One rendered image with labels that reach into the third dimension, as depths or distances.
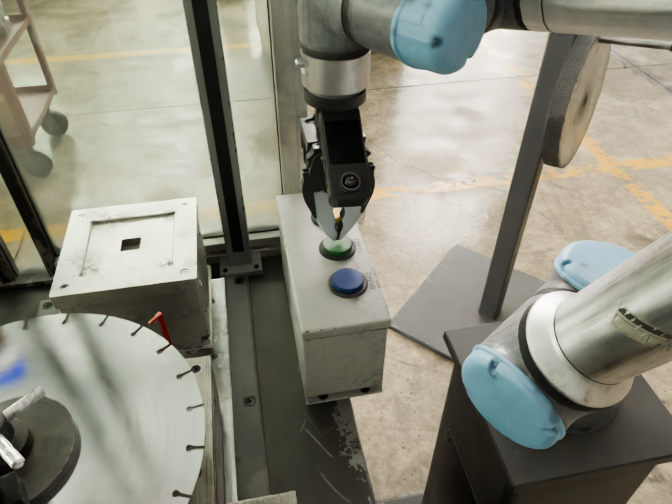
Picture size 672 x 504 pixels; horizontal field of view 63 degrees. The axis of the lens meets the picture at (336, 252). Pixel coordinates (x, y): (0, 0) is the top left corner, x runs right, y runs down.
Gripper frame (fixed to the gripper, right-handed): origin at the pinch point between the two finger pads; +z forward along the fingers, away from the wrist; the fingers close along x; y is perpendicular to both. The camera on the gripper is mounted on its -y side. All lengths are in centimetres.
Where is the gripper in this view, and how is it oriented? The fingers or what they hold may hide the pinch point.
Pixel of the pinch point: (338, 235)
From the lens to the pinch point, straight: 73.0
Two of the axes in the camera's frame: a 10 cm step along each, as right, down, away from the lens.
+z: 0.0, 7.5, 6.6
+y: -1.9, -6.5, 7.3
